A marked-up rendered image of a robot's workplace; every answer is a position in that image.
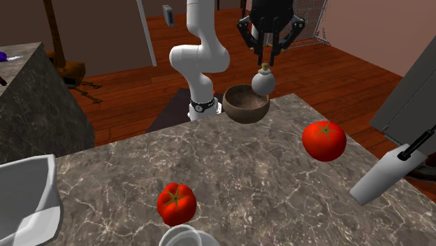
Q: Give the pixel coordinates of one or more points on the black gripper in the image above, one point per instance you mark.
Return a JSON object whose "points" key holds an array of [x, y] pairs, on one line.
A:
{"points": [[271, 13]]}

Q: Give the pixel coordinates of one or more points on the dark marble counter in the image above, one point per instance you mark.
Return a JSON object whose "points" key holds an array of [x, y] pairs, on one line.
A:
{"points": [[37, 109]]}

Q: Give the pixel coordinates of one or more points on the grey wall box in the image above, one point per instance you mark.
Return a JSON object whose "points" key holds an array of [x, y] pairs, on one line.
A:
{"points": [[168, 15]]}

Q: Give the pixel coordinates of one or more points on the brown round bowl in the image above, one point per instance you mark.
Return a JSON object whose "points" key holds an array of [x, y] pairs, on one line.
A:
{"points": [[243, 109]]}

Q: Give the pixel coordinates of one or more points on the white angular vessel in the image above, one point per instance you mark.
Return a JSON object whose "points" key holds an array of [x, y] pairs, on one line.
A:
{"points": [[27, 204]]}

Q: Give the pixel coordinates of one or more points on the red ribbed tomato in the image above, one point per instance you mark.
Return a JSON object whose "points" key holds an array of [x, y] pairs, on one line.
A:
{"points": [[177, 206]]}

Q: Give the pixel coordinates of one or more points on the dark robot stand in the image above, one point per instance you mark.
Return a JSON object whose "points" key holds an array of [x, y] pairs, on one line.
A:
{"points": [[170, 112]]}

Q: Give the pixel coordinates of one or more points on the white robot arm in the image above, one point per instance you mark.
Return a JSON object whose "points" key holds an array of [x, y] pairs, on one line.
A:
{"points": [[201, 61]]}

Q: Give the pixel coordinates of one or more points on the red smooth tomato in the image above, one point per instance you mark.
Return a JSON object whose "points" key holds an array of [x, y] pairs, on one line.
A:
{"points": [[323, 144]]}

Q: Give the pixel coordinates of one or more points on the brown wooden stand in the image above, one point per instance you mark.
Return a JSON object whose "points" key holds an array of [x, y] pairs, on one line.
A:
{"points": [[70, 70]]}

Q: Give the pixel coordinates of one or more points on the grey cabinet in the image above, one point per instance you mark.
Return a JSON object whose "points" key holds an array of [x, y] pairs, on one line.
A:
{"points": [[412, 105]]}

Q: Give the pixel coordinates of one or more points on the grey round corked bottle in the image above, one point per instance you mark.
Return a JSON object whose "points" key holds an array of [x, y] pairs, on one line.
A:
{"points": [[263, 83]]}

